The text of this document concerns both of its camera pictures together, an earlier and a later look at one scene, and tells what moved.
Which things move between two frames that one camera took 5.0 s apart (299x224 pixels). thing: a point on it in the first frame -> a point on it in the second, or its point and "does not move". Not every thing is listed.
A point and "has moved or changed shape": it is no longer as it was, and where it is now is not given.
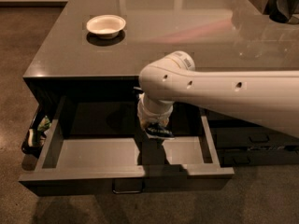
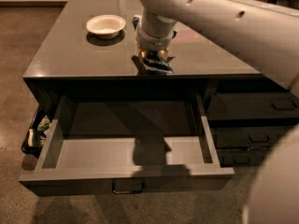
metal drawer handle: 122,186 does not move
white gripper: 154,114 -> 153,43
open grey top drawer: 95,144 does not move
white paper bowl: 106,26 does not move
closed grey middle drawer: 252,137 does not move
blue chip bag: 159,131 has moved or changed shape
